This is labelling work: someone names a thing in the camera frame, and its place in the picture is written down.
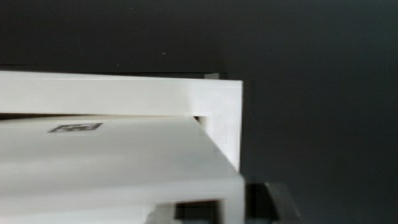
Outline white drawer cabinet box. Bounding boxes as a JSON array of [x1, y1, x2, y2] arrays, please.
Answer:
[[0, 116, 244, 224]]

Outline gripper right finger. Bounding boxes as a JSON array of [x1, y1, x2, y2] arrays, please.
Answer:
[[246, 182, 302, 224]]

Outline white L-shaped fence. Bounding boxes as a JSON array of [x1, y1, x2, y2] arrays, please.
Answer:
[[0, 71, 244, 164]]

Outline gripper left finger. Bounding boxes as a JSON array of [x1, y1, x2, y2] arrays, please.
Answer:
[[175, 200, 222, 224]]

